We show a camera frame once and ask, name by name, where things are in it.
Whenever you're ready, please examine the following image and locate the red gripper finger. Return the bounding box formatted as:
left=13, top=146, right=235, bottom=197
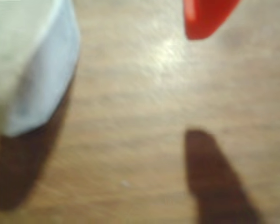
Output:
left=182, top=0, right=243, bottom=41

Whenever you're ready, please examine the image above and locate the white eraser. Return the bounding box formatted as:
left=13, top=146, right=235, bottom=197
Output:
left=0, top=0, right=81, bottom=136

